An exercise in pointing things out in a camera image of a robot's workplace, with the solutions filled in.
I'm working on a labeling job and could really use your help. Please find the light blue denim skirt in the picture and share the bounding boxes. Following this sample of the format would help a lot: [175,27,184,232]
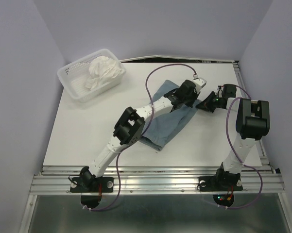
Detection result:
[138,79,199,151]

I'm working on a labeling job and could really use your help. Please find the white skirt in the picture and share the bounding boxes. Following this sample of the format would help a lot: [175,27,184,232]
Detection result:
[85,56,125,90]

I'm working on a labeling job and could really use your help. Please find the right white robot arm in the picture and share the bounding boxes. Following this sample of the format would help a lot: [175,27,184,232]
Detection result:
[196,84,270,192]

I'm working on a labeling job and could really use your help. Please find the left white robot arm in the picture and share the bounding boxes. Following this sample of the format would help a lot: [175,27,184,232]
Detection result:
[80,78,206,191]

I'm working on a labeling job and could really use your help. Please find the white plastic basket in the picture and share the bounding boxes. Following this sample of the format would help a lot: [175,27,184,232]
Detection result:
[57,49,126,102]

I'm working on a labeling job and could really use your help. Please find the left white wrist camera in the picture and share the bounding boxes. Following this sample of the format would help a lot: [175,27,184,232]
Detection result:
[193,78,207,94]

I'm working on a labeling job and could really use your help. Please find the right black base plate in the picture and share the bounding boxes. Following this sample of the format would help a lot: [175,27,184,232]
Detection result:
[195,175,243,209]

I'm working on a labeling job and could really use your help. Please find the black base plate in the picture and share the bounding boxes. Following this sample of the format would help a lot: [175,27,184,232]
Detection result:
[195,175,243,209]
[68,176,114,211]

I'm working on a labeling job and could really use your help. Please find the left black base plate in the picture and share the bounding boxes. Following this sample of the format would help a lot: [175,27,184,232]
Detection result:
[68,176,114,211]

